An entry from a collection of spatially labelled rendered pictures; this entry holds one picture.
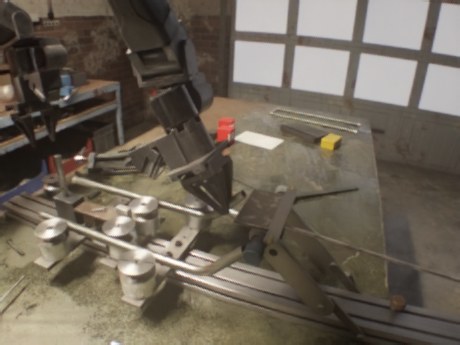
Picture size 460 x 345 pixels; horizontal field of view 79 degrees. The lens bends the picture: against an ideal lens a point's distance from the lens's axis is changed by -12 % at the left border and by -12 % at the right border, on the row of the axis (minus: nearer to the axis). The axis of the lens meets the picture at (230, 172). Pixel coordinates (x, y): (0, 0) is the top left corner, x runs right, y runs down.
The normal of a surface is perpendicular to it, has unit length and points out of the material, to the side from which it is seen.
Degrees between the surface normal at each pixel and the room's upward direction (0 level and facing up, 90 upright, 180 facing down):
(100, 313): 0
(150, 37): 124
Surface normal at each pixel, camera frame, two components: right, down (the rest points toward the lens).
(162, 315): 0.04, -0.89
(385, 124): -0.36, 0.40
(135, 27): -0.15, 0.86
